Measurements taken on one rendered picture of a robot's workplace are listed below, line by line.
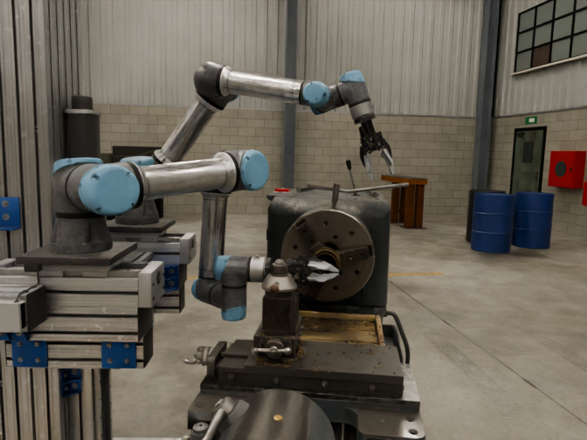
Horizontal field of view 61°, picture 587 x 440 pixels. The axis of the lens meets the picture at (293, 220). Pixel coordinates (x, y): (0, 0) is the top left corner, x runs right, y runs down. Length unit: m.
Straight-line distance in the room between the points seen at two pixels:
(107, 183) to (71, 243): 0.21
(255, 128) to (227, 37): 2.12
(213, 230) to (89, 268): 0.41
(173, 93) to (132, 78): 0.94
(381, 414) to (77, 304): 0.77
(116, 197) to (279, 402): 0.74
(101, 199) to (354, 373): 0.66
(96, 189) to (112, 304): 0.31
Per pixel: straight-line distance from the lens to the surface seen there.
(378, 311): 1.87
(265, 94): 1.61
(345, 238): 1.65
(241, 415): 0.58
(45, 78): 1.55
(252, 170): 1.40
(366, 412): 1.09
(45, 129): 1.54
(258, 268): 1.44
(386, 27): 12.74
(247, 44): 11.96
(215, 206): 1.54
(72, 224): 1.33
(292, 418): 0.56
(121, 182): 1.19
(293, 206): 1.81
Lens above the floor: 1.42
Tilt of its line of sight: 8 degrees down
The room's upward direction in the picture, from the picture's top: 1 degrees clockwise
